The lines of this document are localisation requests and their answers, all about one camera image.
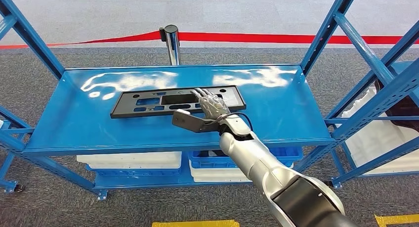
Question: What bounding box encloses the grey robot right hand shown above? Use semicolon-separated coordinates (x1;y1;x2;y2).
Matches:
191;88;231;120

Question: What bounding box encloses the black plastic panel part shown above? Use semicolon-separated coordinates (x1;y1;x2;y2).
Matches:
110;85;247;119

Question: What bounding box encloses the blue metal shelf rack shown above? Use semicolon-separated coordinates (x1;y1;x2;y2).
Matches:
0;0;419;201
0;104;36;195
324;20;419;189

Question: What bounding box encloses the red barrier belt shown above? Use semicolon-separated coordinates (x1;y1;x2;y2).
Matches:
178;32;419;45
0;30;161;50

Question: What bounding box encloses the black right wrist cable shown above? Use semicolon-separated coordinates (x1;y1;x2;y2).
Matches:
209;112;253;132

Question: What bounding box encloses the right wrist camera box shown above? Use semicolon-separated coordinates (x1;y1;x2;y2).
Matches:
171;109;222;134

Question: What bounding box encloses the chrome barrier post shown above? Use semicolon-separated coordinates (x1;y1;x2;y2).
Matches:
159;24;182;66

